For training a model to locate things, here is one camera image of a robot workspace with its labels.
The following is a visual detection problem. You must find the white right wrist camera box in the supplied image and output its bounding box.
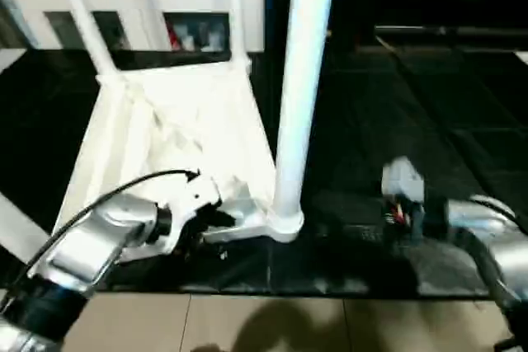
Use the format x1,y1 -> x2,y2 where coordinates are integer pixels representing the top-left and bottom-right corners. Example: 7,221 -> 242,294
381,157 -> 426,204

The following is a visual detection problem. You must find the white plastic table leg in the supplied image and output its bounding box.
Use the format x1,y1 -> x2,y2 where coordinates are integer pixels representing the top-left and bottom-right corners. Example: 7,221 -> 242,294
268,0 -> 339,233
224,0 -> 250,68
49,0 -> 125,85
0,191 -> 50,266

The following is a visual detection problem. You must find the dark low furniture silver edge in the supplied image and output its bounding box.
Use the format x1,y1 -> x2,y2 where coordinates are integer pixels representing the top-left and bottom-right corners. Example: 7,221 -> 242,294
375,26 -> 528,49

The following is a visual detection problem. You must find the crumpled black plastic sheet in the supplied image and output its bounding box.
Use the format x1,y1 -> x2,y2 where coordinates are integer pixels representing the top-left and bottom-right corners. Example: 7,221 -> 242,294
313,43 -> 528,297

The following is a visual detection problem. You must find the white plastic table top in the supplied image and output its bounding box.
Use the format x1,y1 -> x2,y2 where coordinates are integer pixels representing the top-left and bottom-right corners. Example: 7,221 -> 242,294
54,57 -> 306,244

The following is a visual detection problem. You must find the black work mat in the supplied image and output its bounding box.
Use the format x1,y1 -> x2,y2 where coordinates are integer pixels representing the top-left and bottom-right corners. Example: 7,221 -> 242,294
0,43 -> 528,299

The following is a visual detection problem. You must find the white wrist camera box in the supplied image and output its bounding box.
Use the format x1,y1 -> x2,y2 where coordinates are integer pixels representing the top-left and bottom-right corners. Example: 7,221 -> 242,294
381,157 -> 426,204
161,177 -> 224,256

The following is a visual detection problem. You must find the white cabinet with glass doors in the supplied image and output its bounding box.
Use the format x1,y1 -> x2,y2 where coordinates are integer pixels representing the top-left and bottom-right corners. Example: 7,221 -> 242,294
4,0 -> 266,52

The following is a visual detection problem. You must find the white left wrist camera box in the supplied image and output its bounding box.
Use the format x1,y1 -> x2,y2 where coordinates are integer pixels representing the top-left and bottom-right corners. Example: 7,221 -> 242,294
161,177 -> 224,256

